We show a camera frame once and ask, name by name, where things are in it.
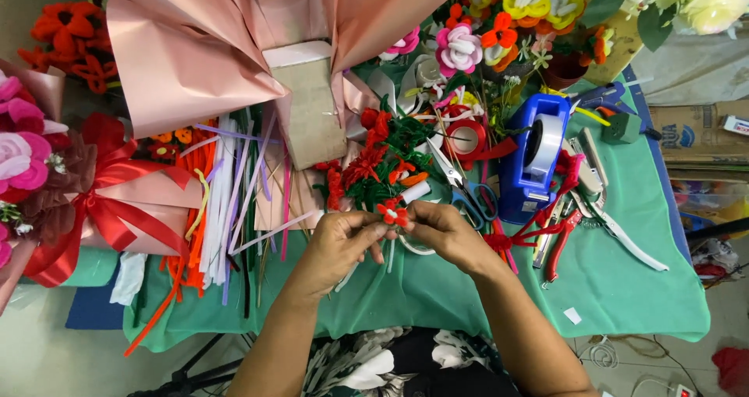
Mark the person's left hand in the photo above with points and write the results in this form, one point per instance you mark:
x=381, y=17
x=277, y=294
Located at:
x=333, y=251

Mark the person's right hand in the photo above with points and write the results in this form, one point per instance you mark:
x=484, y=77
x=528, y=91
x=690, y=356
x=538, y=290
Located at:
x=453, y=233

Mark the small red pipe cleaner flower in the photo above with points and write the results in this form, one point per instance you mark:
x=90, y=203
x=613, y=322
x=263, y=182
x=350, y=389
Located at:
x=392, y=213

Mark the clear tape roll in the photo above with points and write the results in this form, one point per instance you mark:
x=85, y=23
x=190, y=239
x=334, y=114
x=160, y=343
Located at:
x=416, y=249

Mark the white thread spool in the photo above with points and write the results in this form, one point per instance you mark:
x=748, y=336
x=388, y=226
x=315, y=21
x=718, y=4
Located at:
x=415, y=192

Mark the twisted red pipe cleaner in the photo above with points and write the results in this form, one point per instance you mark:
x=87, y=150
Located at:
x=526, y=230

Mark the blue tape dispenser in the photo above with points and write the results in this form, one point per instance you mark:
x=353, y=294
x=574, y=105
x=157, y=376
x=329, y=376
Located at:
x=526, y=174

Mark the red ribbon roll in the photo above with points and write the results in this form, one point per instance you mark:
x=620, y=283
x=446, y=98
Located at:
x=465, y=139

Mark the heap of red green flowers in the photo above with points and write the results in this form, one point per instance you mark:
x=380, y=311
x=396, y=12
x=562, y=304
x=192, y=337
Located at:
x=374, y=163

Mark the pile of coloured pipe cleaners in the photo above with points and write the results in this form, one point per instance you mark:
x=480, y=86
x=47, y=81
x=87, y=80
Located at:
x=219, y=210

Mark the person's floral clothing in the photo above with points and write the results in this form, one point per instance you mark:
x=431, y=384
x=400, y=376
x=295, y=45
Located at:
x=409, y=362

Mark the brown cardboard block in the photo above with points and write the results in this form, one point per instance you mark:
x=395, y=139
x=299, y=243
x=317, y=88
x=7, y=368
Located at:
x=310, y=110

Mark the white paper scrap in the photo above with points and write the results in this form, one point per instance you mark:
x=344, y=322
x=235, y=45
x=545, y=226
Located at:
x=572, y=316

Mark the grey stapler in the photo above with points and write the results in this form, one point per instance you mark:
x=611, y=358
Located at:
x=588, y=163

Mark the white ribbon roll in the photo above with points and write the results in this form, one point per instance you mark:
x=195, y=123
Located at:
x=409, y=81

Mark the green tablecloth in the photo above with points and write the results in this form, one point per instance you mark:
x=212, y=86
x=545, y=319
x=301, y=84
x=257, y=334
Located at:
x=608, y=280

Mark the black tripod stand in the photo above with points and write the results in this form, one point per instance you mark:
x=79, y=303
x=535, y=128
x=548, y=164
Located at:
x=193, y=373

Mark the brown flower pot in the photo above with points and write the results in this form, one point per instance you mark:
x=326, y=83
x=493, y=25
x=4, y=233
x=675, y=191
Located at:
x=564, y=69

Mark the blue glue gun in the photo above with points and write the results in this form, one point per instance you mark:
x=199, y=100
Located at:
x=602, y=96

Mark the white tissue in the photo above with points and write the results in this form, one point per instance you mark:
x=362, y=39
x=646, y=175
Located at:
x=127, y=277

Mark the bouquet of colourful pipe cleaner flowers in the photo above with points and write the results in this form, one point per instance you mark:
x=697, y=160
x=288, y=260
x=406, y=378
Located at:
x=503, y=22

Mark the pink wrapping paper sheets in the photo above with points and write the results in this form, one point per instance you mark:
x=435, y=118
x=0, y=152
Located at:
x=193, y=52

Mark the brown cardboard carton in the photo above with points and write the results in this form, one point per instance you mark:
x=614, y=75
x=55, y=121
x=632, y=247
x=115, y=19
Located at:
x=696, y=134

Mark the pink bouquet with red ribbon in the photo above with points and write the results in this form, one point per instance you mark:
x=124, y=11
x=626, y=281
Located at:
x=70, y=192

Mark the white power strip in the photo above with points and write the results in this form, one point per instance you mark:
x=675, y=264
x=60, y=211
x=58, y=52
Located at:
x=682, y=391

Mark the red cloth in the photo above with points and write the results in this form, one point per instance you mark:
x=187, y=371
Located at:
x=734, y=370

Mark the white artificial roses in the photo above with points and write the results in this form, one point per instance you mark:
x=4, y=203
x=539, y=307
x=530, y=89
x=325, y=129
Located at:
x=702, y=2

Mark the bunch of red pipe cleaner flowers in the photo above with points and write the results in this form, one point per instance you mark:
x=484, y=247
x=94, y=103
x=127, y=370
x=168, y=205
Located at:
x=70, y=34

